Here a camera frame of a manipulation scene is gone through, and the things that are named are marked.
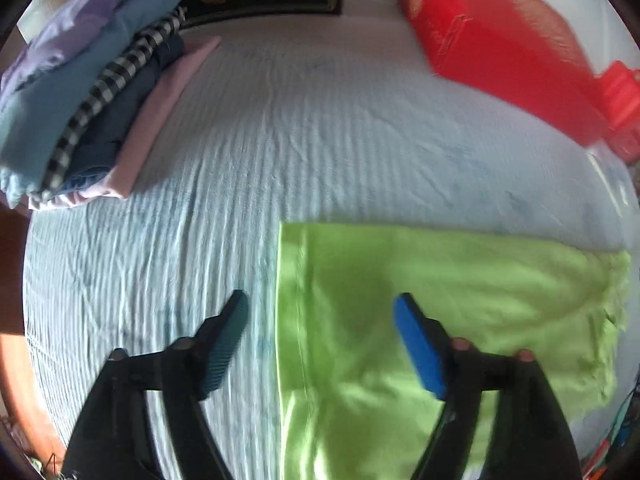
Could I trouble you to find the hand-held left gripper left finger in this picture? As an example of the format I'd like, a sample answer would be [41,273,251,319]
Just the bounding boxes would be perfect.
[60,289,250,480]

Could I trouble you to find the lime green garment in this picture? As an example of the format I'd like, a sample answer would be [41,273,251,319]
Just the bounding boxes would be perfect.
[276,222,632,480]

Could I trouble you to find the folded purple garment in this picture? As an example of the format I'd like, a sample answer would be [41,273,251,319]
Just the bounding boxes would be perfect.
[0,0,153,96]

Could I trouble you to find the red gift box gold emblem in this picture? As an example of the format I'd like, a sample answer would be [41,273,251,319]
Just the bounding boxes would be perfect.
[397,0,621,148]

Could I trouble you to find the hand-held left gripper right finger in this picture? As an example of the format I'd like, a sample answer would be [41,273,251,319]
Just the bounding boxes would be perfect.
[392,292,583,480]

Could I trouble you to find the folded checked garment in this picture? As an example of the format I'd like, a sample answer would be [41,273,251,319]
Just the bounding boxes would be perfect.
[42,7,187,201]

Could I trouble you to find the folded pink garment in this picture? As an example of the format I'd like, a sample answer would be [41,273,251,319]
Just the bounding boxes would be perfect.
[27,35,222,211]

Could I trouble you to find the stack of folded clothes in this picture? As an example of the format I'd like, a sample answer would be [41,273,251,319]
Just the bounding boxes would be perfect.
[0,0,186,208]

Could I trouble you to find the small red plastic suitcase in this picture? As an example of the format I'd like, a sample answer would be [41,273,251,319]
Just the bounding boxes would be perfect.
[595,60,640,163]

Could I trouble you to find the folded navy garment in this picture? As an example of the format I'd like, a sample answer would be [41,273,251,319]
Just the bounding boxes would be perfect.
[62,35,186,193]

